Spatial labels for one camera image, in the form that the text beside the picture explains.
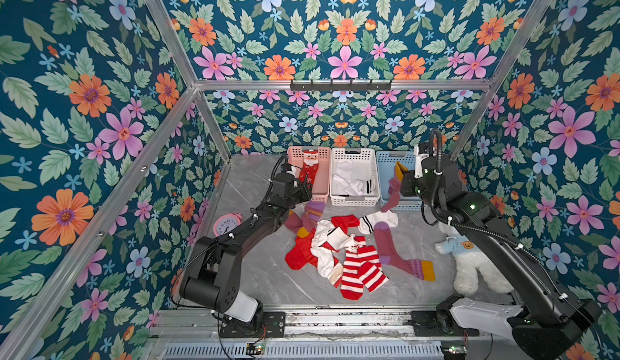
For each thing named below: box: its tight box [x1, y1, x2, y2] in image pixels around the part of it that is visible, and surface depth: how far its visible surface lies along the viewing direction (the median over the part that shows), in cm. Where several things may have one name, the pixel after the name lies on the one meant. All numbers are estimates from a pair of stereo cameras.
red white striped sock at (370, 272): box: [357, 245, 390, 294], surface depth 85 cm
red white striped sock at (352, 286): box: [340, 248, 365, 301], surface depth 84 cm
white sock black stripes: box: [364, 175, 376, 195], surface depth 109 cm
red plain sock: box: [284, 214, 360, 271], surface depth 90 cm
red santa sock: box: [297, 149, 319, 189], surface depth 117 cm
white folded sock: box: [357, 209, 399, 235], surface depth 98 cm
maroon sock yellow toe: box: [283, 200, 327, 239], surface depth 99 cm
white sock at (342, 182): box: [332, 159, 366, 197], surface depth 111 cm
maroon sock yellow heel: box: [373, 221, 436, 282], surface depth 88 cm
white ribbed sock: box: [310, 219, 358, 285], surface depth 89 cm
